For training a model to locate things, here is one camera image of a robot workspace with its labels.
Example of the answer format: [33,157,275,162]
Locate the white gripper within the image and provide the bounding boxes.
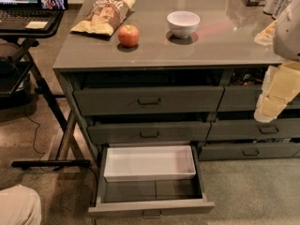
[254,61,300,123]

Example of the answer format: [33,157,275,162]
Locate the grey drawer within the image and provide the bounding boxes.
[217,84,300,113]
[73,86,223,115]
[207,118,300,141]
[89,143,215,218]
[87,121,210,144]
[199,142,300,160]

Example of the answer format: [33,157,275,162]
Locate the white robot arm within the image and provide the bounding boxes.
[254,0,300,123]

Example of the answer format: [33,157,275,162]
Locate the white can middle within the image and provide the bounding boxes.
[271,0,300,21]

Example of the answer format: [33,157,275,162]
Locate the white ceramic bowl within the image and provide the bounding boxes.
[167,11,200,38]

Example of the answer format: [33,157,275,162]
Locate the red apple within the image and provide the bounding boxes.
[118,25,140,48]

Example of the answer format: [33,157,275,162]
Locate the white rectangular plastic bin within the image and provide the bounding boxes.
[104,145,196,182]

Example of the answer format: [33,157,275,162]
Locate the yellow brown chip bag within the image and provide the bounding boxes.
[71,0,135,37]

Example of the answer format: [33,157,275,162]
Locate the black smartphone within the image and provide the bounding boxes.
[37,0,68,10]

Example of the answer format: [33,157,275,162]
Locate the yellow sticky note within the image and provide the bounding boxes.
[25,22,47,29]

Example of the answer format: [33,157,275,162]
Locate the black laptop stand cart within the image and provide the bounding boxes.
[0,11,91,171]

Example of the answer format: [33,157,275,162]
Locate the black laptop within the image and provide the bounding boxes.
[0,0,62,33]

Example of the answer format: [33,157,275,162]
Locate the grey drawer cabinet frame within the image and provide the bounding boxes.
[56,67,300,156]

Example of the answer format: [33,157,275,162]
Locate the black power cable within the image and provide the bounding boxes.
[22,103,98,225]

